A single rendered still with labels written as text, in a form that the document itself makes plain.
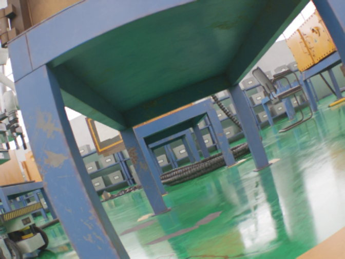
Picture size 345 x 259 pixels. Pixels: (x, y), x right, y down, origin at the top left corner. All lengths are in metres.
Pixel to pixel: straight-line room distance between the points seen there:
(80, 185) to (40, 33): 0.30
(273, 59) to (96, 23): 10.77
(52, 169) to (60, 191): 0.04
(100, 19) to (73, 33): 0.06
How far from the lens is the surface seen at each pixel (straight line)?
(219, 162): 4.02
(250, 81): 9.94
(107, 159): 9.72
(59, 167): 0.66
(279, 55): 11.48
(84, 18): 0.69
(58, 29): 0.70
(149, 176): 2.35
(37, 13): 1.00
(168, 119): 3.63
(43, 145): 0.67
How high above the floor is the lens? 0.30
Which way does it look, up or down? 3 degrees up
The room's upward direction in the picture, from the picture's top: 22 degrees counter-clockwise
